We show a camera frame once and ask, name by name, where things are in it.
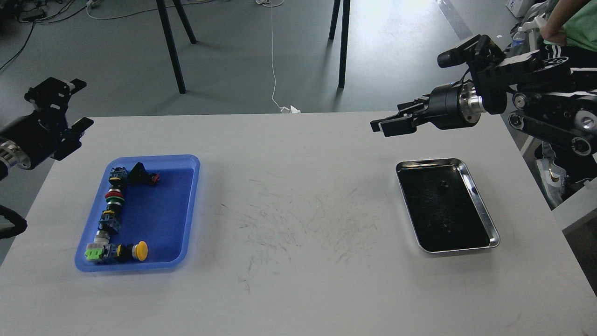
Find black stand leg right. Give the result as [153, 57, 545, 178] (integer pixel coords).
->
[328, 0, 351, 89]

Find white office chair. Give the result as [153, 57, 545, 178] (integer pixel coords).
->
[505, 1, 551, 57]

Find person's hand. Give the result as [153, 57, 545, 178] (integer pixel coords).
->
[540, 23, 567, 47]

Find black red switch part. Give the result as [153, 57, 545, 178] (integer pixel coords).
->
[127, 162, 160, 186]

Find person in green shirt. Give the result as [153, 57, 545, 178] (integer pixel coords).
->
[535, 0, 597, 209]

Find silver metal tray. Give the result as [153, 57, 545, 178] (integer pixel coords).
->
[395, 158, 501, 255]

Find plastic water bottle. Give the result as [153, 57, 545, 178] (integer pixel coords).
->
[510, 27, 527, 48]

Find black stand leg left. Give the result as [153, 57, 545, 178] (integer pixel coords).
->
[156, 0, 197, 94]

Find yellow mushroom push button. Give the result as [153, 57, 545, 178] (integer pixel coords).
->
[117, 241, 148, 262]

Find black floor cables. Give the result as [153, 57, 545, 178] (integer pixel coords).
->
[0, 0, 94, 73]

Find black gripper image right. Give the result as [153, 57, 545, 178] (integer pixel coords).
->
[370, 84, 480, 137]

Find black stand leg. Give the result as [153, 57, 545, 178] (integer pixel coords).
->
[328, 0, 351, 89]
[156, 0, 197, 94]

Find black cable image left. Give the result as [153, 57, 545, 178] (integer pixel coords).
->
[0, 205, 28, 239]

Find white cable on floor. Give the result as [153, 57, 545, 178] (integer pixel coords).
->
[256, 0, 301, 114]

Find green terminal switch block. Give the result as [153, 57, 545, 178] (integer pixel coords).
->
[84, 234, 110, 264]

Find red green push buttons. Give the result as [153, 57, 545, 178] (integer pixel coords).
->
[104, 189, 125, 206]

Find blue plastic tray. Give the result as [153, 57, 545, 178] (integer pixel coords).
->
[74, 154, 200, 272]

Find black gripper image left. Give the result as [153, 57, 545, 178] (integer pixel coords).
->
[0, 78, 94, 171]

